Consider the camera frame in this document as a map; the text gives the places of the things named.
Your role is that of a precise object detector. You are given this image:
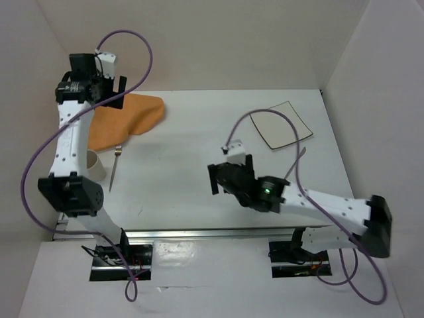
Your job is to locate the aluminium rail frame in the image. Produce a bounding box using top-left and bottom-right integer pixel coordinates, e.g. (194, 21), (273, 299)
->
(52, 211), (309, 242)

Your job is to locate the white square plate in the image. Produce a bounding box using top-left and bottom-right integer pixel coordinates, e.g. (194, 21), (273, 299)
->
(250, 101), (313, 150)

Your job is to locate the orange cloth napkin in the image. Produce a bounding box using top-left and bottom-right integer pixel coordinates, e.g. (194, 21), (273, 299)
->
(87, 93), (165, 152)

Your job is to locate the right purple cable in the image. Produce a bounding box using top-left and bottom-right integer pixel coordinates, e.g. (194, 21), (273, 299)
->
(225, 108), (388, 305)

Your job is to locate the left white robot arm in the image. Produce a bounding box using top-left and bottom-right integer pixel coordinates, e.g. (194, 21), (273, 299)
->
(38, 52), (131, 264)

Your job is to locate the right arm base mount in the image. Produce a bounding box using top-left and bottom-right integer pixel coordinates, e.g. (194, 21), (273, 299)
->
(268, 241), (332, 278)

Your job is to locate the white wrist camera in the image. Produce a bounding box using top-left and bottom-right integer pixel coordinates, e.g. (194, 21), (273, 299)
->
(95, 49), (117, 80)
(221, 139), (246, 165)

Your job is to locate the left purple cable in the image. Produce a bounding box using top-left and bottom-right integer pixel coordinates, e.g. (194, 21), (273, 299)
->
(20, 28), (154, 304)

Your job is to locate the silver knife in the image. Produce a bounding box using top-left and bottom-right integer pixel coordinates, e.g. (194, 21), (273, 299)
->
(284, 147), (306, 179)

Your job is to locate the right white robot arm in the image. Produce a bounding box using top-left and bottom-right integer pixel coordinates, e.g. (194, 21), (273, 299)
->
(207, 155), (393, 260)

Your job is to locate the beige paper cup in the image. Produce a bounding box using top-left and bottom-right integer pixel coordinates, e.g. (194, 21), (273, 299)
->
(87, 149), (107, 182)

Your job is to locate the silver fork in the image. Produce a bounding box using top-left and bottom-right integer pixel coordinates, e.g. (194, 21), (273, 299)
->
(109, 144), (123, 192)

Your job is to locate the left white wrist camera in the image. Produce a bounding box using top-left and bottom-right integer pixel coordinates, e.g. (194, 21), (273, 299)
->
(95, 49), (117, 80)

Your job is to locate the purple cable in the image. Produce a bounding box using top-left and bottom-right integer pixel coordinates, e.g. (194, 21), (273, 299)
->
(225, 108), (388, 305)
(20, 28), (154, 304)

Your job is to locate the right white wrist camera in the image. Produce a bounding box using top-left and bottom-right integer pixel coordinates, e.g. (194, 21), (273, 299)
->
(221, 139), (246, 165)

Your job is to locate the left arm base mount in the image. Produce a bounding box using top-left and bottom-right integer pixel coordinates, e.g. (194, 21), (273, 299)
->
(81, 244), (153, 282)

